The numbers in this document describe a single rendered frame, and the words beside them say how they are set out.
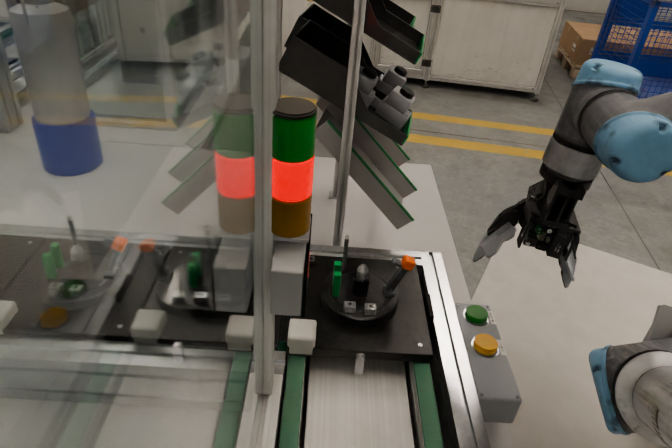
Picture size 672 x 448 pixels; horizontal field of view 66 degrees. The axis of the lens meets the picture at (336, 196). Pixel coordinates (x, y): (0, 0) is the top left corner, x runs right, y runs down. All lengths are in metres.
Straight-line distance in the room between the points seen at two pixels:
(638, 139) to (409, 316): 0.50
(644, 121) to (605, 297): 0.76
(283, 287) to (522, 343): 0.64
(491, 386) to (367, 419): 0.20
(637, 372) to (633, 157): 0.30
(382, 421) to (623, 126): 0.54
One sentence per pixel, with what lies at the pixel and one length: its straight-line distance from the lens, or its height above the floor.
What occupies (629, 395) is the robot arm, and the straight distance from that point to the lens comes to 0.80.
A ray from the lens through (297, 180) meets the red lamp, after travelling 0.56.
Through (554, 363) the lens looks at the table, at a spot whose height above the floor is 0.86.
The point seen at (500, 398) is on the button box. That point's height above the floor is 0.96.
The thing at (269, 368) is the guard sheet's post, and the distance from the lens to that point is 0.78.
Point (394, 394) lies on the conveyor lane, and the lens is 0.90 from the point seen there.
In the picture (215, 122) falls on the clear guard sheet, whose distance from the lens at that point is 0.31.
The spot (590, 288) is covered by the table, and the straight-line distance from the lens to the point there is 1.34.
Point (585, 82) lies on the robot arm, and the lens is 0.74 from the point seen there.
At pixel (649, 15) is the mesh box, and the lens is 4.90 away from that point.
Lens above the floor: 1.63
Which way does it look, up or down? 32 degrees down
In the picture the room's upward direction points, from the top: 5 degrees clockwise
